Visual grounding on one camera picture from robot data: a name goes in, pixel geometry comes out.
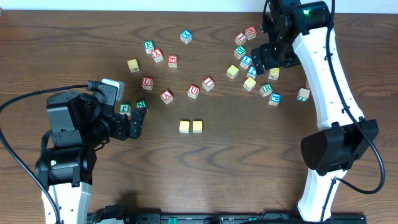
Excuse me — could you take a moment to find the yellow C block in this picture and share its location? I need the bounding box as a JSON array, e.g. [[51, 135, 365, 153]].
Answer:
[[179, 121, 190, 133]]

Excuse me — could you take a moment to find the yellow O block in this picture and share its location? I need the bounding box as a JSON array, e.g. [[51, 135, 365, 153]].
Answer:
[[192, 121, 203, 133]]

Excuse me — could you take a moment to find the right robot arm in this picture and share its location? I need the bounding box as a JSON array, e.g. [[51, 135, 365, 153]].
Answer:
[[251, 0, 379, 223]]

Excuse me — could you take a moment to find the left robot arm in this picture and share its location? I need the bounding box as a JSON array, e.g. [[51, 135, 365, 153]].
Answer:
[[35, 91, 147, 223]]

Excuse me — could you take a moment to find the green N block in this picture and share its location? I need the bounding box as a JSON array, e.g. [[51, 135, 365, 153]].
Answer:
[[136, 100, 147, 109]]

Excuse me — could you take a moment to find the blue L block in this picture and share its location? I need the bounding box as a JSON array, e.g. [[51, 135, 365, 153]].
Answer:
[[240, 55, 252, 69]]

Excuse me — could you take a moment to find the blue 2 block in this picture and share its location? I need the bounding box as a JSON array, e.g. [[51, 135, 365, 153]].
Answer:
[[246, 66, 257, 80]]

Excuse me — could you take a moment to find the yellow hammer block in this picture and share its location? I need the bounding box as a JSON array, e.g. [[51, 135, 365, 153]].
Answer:
[[269, 68, 280, 80]]

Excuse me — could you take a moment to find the green J block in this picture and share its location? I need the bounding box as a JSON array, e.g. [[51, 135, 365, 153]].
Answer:
[[119, 103, 131, 116]]

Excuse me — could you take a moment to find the green B block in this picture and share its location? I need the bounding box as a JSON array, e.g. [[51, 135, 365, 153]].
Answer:
[[234, 45, 246, 59]]

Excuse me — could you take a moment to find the yellow S block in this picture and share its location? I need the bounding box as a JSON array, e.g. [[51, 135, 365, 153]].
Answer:
[[243, 77, 256, 91]]

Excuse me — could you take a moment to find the yellow pineapple block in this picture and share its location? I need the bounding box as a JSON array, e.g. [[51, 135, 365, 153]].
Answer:
[[226, 65, 239, 79]]

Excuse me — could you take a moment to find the red A block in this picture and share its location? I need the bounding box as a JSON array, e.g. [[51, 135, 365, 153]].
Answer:
[[160, 90, 174, 105]]

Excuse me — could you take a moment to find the green R block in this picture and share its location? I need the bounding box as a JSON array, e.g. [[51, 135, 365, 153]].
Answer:
[[260, 83, 273, 97]]

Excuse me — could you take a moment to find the red U block left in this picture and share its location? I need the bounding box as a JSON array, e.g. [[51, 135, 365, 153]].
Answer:
[[142, 77, 154, 90]]

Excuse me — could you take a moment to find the red u block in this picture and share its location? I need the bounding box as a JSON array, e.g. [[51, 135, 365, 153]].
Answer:
[[142, 77, 154, 90], [187, 85, 200, 99]]

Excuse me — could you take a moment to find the red I block far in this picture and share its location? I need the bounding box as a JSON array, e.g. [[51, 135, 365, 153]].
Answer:
[[235, 32, 248, 45]]

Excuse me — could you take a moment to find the red i block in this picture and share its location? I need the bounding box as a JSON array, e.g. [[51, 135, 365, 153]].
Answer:
[[235, 32, 248, 45], [202, 77, 215, 91]]

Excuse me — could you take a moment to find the red M block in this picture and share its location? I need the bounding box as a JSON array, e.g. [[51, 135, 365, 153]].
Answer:
[[245, 26, 257, 40]]

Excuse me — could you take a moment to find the blue P block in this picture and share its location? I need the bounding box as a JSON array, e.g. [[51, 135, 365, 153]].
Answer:
[[269, 93, 281, 106]]

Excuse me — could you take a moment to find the blue D block right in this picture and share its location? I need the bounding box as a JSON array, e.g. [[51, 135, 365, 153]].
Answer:
[[305, 80, 310, 89]]

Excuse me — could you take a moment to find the yellow acorn block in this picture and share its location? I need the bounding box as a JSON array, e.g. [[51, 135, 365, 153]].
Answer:
[[127, 59, 139, 73]]

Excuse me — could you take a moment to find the green 7 block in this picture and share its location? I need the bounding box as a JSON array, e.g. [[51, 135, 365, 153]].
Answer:
[[297, 88, 310, 101]]

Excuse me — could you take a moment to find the red U block right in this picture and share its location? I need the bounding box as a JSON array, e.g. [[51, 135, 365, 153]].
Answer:
[[187, 85, 200, 99]]

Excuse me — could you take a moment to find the red Y block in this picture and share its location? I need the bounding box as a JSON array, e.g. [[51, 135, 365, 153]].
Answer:
[[150, 49, 164, 63]]

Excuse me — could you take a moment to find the red E block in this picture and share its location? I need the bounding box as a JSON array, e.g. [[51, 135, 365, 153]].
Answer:
[[168, 55, 178, 68]]

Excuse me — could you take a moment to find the green F block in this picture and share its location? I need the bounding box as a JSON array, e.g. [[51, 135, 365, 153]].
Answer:
[[144, 40, 155, 54]]

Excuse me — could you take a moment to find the blue X block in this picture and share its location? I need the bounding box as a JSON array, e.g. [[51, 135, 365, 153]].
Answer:
[[180, 30, 192, 44]]

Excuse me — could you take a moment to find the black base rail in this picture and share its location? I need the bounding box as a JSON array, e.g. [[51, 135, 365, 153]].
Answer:
[[86, 204, 368, 224]]

